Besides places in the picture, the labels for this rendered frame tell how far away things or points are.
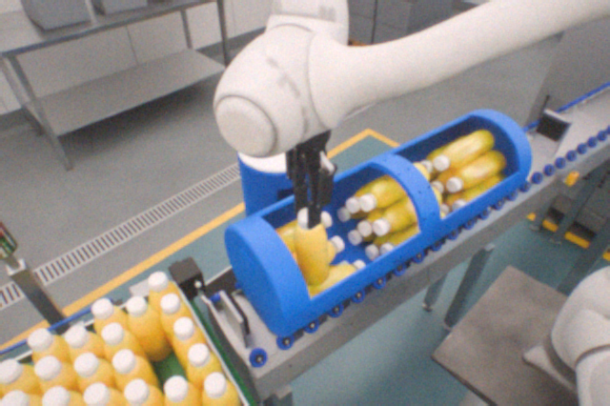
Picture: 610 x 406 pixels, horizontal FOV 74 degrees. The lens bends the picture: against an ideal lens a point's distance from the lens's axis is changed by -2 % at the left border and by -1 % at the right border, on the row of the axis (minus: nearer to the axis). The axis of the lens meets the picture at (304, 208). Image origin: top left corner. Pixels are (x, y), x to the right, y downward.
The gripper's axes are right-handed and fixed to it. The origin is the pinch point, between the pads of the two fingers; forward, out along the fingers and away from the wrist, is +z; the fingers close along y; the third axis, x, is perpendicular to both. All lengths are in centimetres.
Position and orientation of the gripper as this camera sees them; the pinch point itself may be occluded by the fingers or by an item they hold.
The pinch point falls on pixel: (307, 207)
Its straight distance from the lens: 79.5
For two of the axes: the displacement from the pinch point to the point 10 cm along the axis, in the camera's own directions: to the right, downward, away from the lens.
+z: -0.1, 7.2, 6.9
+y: -5.8, -5.7, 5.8
